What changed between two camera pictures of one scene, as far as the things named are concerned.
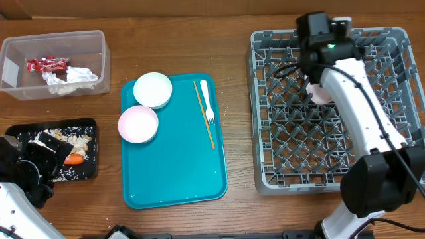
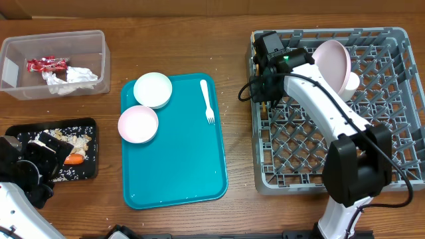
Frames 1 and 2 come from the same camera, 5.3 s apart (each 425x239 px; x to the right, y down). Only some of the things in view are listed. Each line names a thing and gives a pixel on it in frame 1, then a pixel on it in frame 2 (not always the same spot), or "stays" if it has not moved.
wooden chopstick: (205, 117) -> (257, 74)
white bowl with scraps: (153, 89) stays
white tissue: (78, 78) stays
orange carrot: (74, 159) stays
